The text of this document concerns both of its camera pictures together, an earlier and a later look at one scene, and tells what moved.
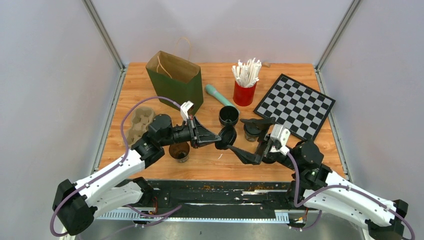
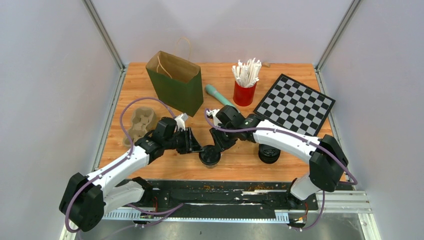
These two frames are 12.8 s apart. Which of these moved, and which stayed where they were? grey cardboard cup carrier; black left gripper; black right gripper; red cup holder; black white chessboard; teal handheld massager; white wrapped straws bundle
Moved: black right gripper; black left gripper
Stayed: white wrapped straws bundle; grey cardboard cup carrier; teal handheld massager; red cup holder; black white chessboard
